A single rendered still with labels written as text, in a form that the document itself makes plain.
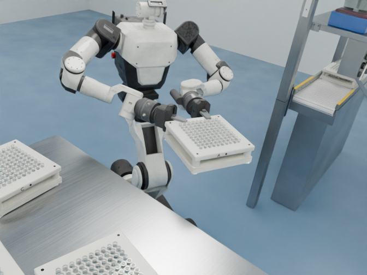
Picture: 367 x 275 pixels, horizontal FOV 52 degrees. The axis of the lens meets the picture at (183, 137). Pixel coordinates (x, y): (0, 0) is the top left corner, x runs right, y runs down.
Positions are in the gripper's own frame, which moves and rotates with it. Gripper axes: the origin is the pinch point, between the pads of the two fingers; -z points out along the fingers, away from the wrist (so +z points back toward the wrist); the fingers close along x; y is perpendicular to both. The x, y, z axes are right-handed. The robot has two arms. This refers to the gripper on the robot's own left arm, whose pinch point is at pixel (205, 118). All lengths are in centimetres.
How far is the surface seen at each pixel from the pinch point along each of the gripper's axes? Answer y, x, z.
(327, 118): -99, 24, 37
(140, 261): 39, 11, -55
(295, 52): -75, -11, 53
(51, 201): 59, 18, -19
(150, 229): 31, 18, -37
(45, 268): 62, 11, -52
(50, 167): 59, 10, -10
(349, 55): -96, -15, 35
